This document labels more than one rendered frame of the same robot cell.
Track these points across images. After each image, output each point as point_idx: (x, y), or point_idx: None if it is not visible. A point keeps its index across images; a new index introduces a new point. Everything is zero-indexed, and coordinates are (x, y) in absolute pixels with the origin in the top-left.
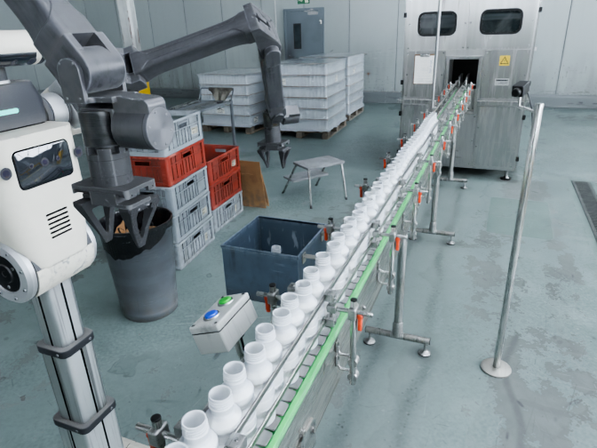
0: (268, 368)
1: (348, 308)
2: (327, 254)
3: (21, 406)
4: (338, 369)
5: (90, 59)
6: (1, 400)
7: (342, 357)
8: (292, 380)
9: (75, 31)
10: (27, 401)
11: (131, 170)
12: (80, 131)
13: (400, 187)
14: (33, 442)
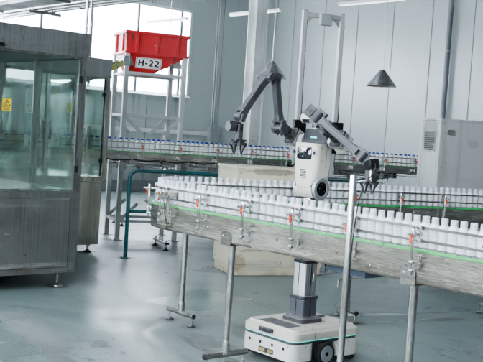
0: (223, 194)
1: (261, 221)
2: (266, 195)
3: (433, 354)
4: (249, 240)
5: (234, 113)
6: (444, 352)
7: (254, 239)
8: (228, 209)
9: (238, 109)
10: (438, 355)
11: (236, 136)
12: (339, 151)
13: (366, 227)
14: (397, 353)
